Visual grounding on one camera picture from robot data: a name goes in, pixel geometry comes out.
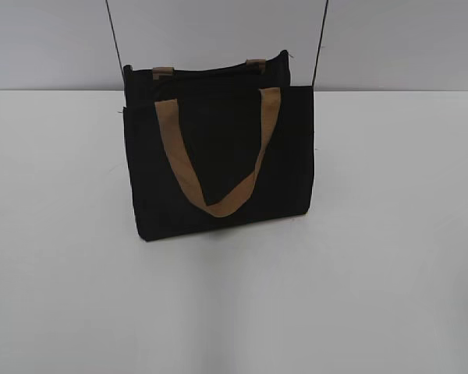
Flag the thin black left cord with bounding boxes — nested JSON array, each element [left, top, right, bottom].
[[106, 0, 126, 78]]

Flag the black tote bag tan handles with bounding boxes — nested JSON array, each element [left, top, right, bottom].
[[122, 51, 314, 242]]

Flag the thin black right cord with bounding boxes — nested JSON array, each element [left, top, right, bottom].
[[312, 0, 330, 87]]

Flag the thin black cord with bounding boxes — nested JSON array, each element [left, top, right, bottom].
[[312, 0, 330, 87], [106, 0, 126, 78]]

